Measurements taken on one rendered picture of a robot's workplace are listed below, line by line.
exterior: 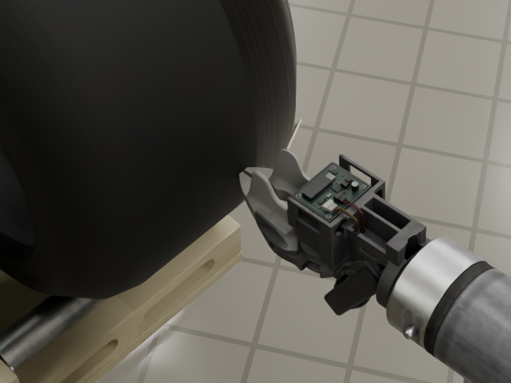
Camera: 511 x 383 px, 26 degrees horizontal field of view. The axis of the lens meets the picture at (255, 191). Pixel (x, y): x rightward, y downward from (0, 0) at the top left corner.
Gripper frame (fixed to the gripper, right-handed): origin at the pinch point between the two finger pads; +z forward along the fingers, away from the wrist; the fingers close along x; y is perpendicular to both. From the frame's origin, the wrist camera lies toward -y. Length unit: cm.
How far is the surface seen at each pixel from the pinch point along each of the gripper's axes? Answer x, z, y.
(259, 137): -2.2, 0.6, 4.2
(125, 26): 7.4, 4.6, 21.8
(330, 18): -115, 99, -104
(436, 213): -86, 41, -111
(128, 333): 9.5, 15.2, -29.5
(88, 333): 13.7, 16.6, -26.3
